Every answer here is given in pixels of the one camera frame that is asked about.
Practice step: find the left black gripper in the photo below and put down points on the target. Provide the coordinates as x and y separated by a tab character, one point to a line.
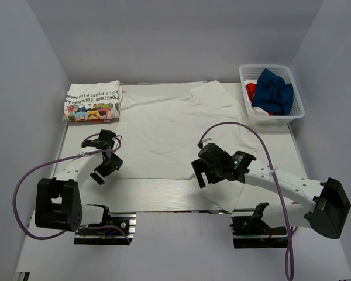
115	164

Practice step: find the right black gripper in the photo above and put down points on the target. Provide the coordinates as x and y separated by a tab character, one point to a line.
200	167

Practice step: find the white t-shirt black graphic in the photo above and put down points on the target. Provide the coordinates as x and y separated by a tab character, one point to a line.
161	126

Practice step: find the white t-shirt red graphic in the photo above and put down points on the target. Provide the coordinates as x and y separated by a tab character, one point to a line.
250	87

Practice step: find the dark blue t-shirt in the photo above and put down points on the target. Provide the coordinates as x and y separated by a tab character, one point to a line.
273	94

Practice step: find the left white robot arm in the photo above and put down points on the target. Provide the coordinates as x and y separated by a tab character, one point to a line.
58	201

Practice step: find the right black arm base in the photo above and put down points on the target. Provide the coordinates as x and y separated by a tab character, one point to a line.
252	233

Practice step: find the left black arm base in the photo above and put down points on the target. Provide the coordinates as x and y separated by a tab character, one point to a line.
116	230

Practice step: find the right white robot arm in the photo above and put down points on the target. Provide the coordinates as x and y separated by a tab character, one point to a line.
319	205

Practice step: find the folded white cartoon t-shirt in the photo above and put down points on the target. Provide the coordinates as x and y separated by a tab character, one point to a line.
98	102

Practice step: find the white plastic mesh basket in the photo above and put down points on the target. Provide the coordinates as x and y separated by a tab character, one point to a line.
249	73

